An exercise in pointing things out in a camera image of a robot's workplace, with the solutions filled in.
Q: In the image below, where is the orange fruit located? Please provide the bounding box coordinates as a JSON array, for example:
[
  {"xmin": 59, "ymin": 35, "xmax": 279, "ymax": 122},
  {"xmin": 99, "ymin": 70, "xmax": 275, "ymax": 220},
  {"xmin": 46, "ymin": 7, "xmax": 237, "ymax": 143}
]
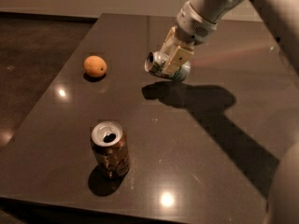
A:
[{"xmin": 83, "ymin": 56, "xmax": 107, "ymax": 77}]

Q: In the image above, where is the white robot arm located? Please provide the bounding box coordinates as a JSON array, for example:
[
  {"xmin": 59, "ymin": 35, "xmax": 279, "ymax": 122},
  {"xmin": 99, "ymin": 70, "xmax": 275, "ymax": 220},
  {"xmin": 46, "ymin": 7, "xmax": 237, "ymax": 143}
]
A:
[{"xmin": 161, "ymin": 0, "xmax": 299, "ymax": 224}]

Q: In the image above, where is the silver green 7up can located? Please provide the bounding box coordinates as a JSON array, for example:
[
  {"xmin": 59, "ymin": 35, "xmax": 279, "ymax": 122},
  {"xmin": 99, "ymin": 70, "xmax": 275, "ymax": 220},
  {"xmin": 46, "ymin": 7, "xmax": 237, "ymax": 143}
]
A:
[{"xmin": 144, "ymin": 51, "xmax": 191, "ymax": 81}]

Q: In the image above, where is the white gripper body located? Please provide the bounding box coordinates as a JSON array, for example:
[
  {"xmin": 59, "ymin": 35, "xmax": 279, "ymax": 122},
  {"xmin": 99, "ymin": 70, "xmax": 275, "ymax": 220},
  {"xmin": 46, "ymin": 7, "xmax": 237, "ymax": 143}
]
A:
[{"xmin": 176, "ymin": 1, "xmax": 218, "ymax": 45}]

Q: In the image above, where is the brown soda can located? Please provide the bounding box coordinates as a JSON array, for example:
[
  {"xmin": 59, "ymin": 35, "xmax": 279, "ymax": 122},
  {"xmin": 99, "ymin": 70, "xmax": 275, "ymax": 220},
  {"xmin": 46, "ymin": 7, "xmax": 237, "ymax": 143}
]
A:
[{"xmin": 91, "ymin": 121, "xmax": 130, "ymax": 179}]

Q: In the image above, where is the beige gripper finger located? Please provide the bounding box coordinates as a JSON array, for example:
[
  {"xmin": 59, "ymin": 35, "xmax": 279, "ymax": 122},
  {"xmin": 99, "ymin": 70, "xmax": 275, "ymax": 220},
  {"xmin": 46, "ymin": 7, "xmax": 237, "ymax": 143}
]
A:
[
  {"xmin": 160, "ymin": 26, "xmax": 178, "ymax": 55},
  {"xmin": 163, "ymin": 44, "xmax": 194, "ymax": 75}
]

